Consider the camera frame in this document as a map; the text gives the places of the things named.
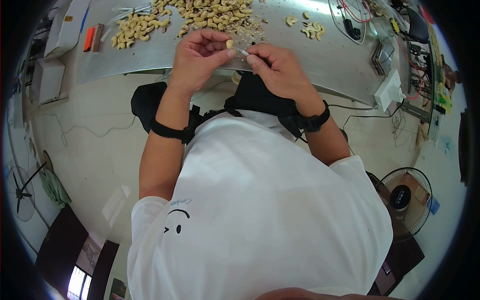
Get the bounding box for person's left hand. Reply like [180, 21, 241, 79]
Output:
[167, 29, 237, 95]

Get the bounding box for person's right hand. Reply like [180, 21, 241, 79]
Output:
[245, 42, 325, 113]

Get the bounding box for person's right thumb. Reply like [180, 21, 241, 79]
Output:
[245, 53, 271, 77]

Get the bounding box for person's right index finger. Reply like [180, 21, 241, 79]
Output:
[249, 42, 287, 58]

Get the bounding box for person's left thumb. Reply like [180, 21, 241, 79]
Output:
[210, 49, 237, 67]

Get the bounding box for person's left fingers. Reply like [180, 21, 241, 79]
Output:
[186, 39, 228, 54]

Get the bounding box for person's left index finger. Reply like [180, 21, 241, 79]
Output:
[195, 29, 233, 43]

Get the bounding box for heap of unpeeled cashews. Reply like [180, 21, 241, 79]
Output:
[152, 0, 256, 38]

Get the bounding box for scattered cashew skin scraps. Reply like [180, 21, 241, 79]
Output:
[223, 17, 271, 45]

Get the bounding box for small group of cashew halves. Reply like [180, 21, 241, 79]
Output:
[285, 10, 326, 42]

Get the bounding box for pile of peeled cashews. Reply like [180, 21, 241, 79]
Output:
[111, 8, 172, 50]

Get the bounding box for black wrist band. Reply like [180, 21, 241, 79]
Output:
[288, 100, 331, 133]
[149, 106, 201, 145]

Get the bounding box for person's legs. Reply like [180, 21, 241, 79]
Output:
[131, 71, 301, 134]

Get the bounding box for bundle of metal rods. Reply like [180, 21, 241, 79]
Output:
[112, 3, 154, 16]

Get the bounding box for black oval device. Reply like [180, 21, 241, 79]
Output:
[343, 18, 362, 41]

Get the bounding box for clear glass jar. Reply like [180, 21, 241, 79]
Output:
[368, 16, 397, 41]

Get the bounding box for stack of dark flat devices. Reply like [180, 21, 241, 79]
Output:
[371, 42, 395, 77]

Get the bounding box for orange block on wooden base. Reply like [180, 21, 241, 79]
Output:
[82, 23, 104, 53]

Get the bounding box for white power strip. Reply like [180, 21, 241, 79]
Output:
[373, 68, 407, 114]

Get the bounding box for large white carton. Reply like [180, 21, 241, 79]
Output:
[44, 0, 92, 59]

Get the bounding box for person's body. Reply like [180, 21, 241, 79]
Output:
[127, 106, 394, 300]

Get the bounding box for black chair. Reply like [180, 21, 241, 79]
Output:
[406, 6, 430, 45]

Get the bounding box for small white box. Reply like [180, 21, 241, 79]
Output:
[31, 58, 67, 105]

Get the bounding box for black floor fan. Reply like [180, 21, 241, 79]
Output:
[374, 167, 433, 243]

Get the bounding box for green cloth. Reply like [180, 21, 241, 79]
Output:
[39, 168, 72, 209]

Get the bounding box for grey standing fan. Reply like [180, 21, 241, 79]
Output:
[5, 160, 48, 223]

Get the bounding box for dark brown cabinet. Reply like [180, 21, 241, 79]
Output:
[35, 204, 90, 287]

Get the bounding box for barred window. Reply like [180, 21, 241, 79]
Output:
[67, 264, 93, 300]

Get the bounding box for white cable loop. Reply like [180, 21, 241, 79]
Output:
[328, 0, 373, 46]

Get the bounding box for black power cable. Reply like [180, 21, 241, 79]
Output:
[342, 98, 406, 133]

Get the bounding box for red cable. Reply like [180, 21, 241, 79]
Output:
[339, 0, 424, 100]

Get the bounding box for white floor cable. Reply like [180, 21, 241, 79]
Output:
[34, 112, 137, 148]

